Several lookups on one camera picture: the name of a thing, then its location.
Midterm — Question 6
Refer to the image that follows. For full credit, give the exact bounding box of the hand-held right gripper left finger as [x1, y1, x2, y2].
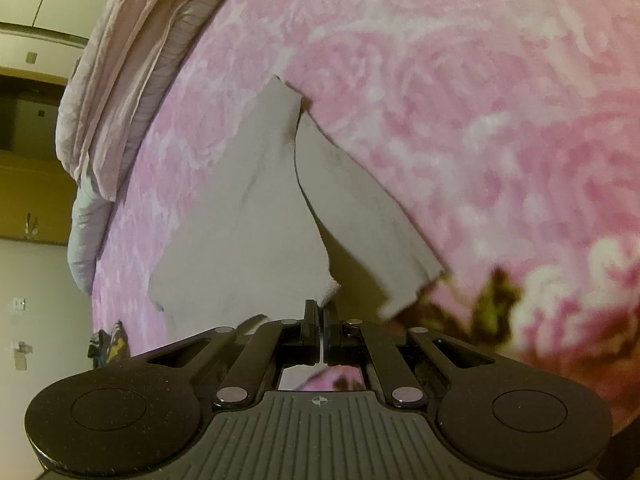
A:
[132, 300, 319, 407]

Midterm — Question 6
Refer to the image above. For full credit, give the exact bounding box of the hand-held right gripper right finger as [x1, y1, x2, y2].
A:
[324, 306, 506, 407]

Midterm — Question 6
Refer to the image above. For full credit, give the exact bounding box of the grey garment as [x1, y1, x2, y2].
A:
[148, 75, 446, 337]

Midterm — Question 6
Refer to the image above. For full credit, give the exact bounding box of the striped dark green garment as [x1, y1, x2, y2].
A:
[87, 321, 132, 371]

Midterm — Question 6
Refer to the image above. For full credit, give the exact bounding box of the grey quilted pillow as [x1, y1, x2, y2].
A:
[66, 182, 115, 296]

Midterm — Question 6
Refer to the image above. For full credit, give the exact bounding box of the pink floral blanket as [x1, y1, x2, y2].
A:
[87, 0, 640, 441]

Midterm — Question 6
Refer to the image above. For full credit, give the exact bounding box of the pink pillow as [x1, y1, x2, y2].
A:
[57, 0, 261, 202]

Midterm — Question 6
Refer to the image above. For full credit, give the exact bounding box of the wooden door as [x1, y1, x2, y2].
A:
[0, 147, 74, 246]

